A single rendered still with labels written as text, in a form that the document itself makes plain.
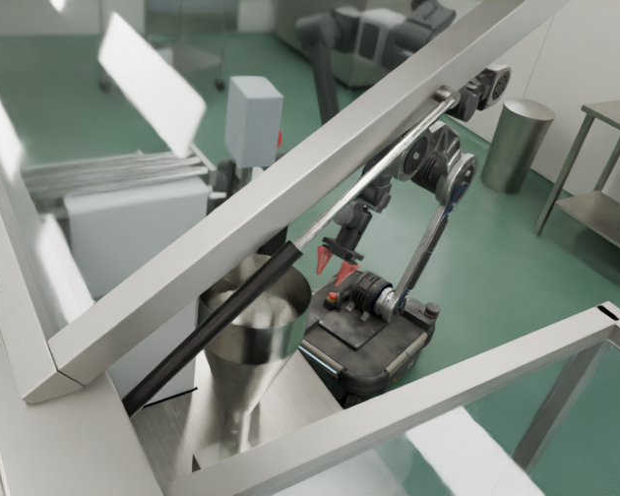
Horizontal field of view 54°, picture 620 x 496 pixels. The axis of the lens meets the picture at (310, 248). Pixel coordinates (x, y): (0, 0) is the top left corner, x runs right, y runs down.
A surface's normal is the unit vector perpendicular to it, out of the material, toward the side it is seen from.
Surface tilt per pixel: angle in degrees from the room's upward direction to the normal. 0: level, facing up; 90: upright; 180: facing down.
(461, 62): 90
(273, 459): 0
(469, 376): 0
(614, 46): 90
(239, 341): 90
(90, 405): 0
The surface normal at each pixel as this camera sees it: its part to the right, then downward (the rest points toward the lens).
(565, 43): -0.84, 0.20
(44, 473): 0.16, -0.80
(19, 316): -0.35, -0.54
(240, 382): -0.12, 0.78
